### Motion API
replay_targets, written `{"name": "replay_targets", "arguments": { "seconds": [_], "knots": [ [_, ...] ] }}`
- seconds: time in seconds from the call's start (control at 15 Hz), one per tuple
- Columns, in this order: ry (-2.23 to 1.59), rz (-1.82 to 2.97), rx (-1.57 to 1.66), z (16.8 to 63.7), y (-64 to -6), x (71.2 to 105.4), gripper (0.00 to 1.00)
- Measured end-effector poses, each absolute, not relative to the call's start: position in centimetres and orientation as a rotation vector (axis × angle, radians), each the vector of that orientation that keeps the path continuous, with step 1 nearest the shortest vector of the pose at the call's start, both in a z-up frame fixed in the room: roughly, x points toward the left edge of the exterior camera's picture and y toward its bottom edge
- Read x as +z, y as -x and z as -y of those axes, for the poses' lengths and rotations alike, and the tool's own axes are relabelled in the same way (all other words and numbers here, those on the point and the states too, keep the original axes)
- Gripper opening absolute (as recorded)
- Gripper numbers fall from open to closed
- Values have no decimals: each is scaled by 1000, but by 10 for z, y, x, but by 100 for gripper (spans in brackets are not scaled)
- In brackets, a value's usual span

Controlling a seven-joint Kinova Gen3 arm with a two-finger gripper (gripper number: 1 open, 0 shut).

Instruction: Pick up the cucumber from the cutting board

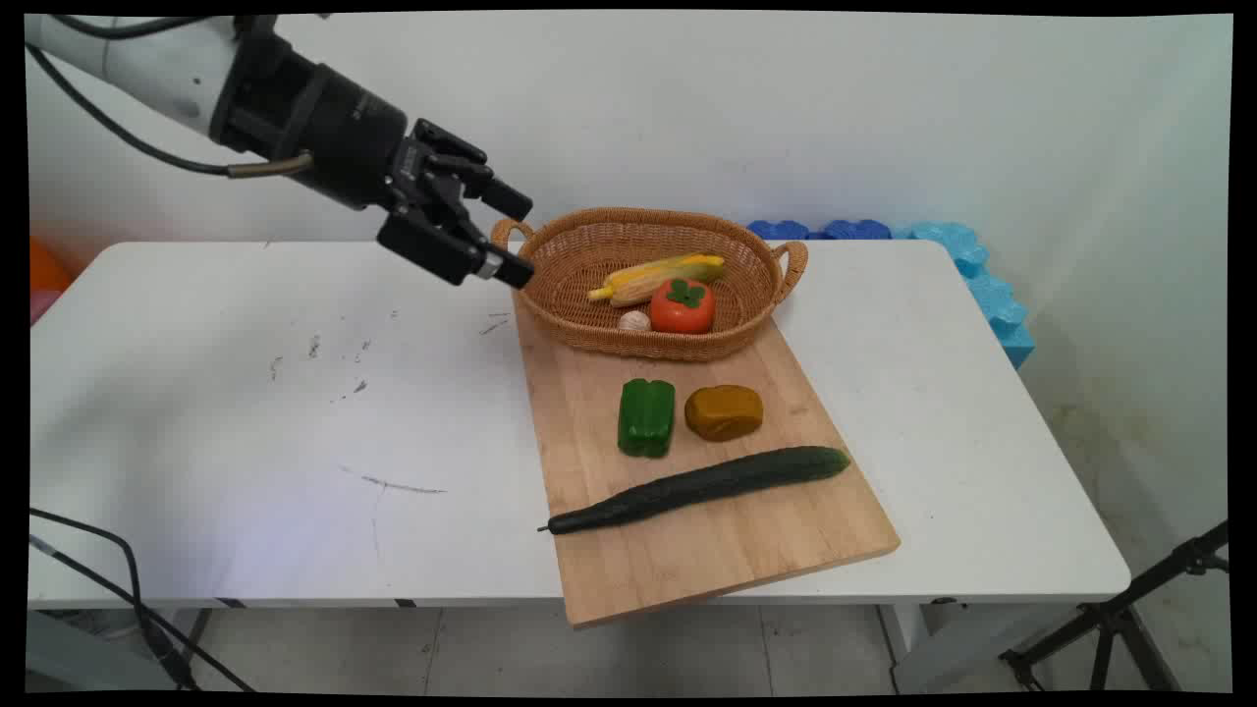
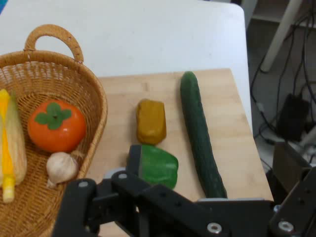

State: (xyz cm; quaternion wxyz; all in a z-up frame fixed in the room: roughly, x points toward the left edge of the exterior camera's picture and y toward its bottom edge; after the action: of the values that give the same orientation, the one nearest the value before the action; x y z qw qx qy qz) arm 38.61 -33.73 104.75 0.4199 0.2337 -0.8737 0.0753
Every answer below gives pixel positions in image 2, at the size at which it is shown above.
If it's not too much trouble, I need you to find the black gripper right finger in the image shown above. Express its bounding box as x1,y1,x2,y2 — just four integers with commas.
269,166,316,237

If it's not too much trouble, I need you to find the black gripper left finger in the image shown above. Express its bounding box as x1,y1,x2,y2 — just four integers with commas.
53,145,223,237

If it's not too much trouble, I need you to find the long dark green cucumber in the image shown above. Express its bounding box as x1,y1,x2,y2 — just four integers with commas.
180,71,228,199

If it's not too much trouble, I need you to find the green toy bell pepper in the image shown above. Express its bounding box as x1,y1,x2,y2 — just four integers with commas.
139,145,179,190

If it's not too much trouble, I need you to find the brown cardboard box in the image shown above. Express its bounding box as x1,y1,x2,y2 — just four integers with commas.
273,142,314,198

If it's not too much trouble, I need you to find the black power adapter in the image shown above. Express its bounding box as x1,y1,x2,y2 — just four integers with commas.
276,93,311,142

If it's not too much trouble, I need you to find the white toy garlic bulb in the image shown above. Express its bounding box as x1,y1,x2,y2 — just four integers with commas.
46,152,79,189

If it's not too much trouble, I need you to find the orange toy persimmon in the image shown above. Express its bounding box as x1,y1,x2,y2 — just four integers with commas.
27,100,87,153

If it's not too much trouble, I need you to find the wooden cutting board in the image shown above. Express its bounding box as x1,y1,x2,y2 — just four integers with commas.
85,68,275,237

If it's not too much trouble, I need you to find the yellow toy corn cob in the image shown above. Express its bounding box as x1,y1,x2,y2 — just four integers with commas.
0,88,27,203

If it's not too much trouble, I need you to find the white slanted stand leg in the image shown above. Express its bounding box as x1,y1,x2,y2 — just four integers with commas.
260,0,311,72

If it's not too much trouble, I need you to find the black floor cable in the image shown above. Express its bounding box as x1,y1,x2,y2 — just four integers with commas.
249,14,309,134

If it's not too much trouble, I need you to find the woven wicker basket with handles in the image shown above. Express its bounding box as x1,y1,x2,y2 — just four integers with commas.
0,24,109,237

